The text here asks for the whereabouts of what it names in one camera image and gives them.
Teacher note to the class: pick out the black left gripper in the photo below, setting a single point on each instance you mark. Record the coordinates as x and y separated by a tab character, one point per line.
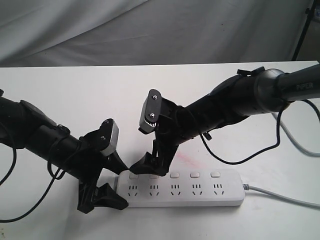
88	163

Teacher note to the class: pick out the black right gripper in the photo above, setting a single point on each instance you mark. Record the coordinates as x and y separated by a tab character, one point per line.
170	132

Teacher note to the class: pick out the white five-socket power strip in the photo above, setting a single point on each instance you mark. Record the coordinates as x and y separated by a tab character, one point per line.
182	188

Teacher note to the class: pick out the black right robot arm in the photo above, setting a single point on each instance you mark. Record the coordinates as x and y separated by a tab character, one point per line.
248	93

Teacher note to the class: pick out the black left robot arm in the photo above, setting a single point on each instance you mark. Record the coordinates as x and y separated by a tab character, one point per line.
24	126

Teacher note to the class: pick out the grey backdrop cloth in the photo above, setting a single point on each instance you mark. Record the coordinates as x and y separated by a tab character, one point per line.
65	33

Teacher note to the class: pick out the black stand in background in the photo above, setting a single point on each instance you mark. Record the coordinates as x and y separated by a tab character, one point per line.
309	15

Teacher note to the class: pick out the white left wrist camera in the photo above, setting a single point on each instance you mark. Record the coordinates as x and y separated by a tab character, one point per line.
111	137

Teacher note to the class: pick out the black grey right wrist camera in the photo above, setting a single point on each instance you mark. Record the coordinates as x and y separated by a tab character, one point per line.
150	112

